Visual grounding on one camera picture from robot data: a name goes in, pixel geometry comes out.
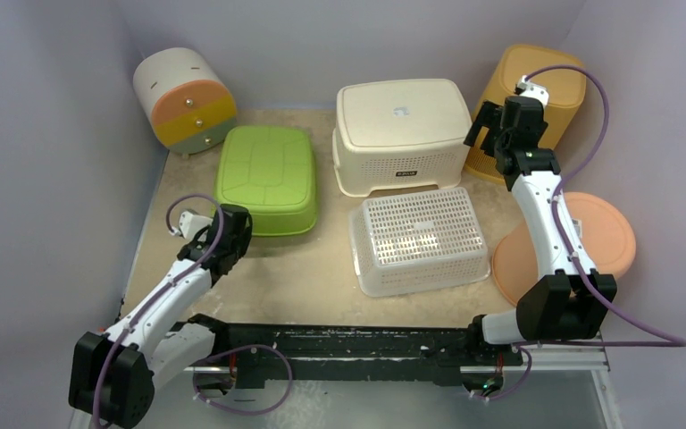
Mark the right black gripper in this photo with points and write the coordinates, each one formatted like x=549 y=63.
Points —
x=490 y=131

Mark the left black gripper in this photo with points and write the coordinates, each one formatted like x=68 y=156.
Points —
x=244 y=240

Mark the yellow mesh waste basket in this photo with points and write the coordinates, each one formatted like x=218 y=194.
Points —
x=566 y=90

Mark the cream plastic storage basket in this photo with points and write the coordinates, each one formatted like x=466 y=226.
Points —
x=399 y=134

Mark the white perforated strainer basket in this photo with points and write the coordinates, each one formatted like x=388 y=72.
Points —
x=417 y=242

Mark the peach plastic bucket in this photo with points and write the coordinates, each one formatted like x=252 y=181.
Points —
x=604 y=232

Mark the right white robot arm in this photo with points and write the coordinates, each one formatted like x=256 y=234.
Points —
x=569 y=300

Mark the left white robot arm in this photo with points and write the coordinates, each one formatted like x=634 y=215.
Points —
x=115 y=374

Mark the cylindrical mini drawer cabinet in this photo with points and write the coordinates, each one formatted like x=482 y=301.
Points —
x=188 y=107

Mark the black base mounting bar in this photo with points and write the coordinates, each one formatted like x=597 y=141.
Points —
x=271 y=352

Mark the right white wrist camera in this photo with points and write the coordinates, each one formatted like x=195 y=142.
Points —
x=524 y=87

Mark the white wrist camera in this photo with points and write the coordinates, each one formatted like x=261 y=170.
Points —
x=524 y=87
x=190 y=223

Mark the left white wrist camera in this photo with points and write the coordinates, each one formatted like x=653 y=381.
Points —
x=190 y=223

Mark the aluminium frame rail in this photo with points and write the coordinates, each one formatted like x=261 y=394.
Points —
x=568 y=356

